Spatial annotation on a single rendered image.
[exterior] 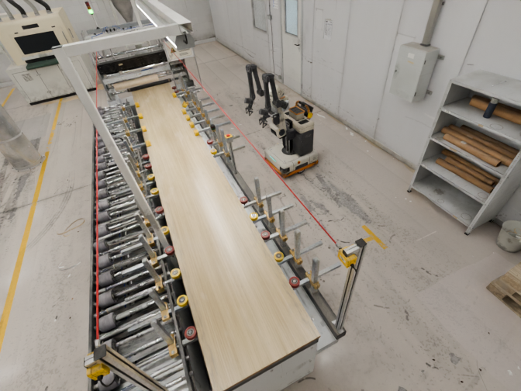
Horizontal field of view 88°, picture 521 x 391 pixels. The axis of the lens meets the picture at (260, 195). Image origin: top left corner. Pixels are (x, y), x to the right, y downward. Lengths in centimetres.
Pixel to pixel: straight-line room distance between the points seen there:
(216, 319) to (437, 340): 203
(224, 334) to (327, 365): 117
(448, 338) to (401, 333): 39
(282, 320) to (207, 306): 54
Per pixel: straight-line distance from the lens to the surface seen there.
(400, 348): 303
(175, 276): 230
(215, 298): 212
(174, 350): 215
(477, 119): 355
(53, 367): 361
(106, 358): 117
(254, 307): 203
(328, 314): 224
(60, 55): 180
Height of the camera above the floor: 275
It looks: 43 degrees down
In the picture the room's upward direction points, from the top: 7 degrees counter-clockwise
